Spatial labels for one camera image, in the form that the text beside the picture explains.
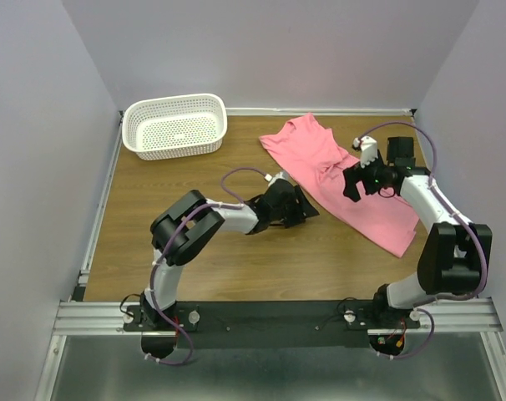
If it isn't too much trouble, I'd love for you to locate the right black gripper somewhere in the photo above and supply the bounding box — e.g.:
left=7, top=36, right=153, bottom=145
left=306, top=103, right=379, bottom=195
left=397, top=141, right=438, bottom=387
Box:
left=342, top=150, right=392, bottom=201

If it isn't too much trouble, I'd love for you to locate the pink t shirt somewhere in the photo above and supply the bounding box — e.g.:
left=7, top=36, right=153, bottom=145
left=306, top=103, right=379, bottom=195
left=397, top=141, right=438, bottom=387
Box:
left=260, top=114, right=418, bottom=257

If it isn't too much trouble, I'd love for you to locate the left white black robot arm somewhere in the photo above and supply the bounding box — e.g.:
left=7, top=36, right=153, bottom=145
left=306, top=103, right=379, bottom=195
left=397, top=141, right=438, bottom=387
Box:
left=140, top=175, right=319, bottom=330

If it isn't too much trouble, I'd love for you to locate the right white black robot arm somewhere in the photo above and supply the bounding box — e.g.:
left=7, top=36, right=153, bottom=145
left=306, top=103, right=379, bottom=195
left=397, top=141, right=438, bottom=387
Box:
left=343, top=136, right=492, bottom=327

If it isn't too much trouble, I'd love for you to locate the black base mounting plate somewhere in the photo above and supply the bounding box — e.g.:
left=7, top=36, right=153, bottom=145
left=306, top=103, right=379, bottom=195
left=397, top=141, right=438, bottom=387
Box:
left=123, top=298, right=420, bottom=349

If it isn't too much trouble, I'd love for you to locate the white perforated plastic basket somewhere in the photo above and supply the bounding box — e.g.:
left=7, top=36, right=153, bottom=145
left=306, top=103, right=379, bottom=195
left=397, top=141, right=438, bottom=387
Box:
left=121, top=94, right=228, bottom=161

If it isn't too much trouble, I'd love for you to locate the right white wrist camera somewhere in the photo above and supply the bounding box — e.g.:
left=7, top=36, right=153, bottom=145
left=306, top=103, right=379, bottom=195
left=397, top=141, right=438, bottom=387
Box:
left=352, top=135, right=378, bottom=168

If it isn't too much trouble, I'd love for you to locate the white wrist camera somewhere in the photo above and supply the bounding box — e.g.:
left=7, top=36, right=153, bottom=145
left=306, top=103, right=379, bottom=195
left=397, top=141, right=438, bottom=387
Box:
left=264, top=170, right=290, bottom=185
left=352, top=135, right=378, bottom=168

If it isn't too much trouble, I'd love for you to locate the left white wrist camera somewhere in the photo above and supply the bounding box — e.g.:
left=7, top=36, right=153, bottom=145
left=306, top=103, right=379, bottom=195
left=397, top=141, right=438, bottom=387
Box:
left=264, top=170, right=290, bottom=185

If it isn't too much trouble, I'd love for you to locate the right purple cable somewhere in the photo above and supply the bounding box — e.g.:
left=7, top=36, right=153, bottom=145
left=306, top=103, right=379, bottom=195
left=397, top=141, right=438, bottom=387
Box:
left=355, top=121, right=488, bottom=361

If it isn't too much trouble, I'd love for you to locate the aluminium frame rail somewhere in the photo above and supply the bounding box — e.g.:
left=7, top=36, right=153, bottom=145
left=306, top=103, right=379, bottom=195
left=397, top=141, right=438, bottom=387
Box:
left=36, top=298, right=506, bottom=400

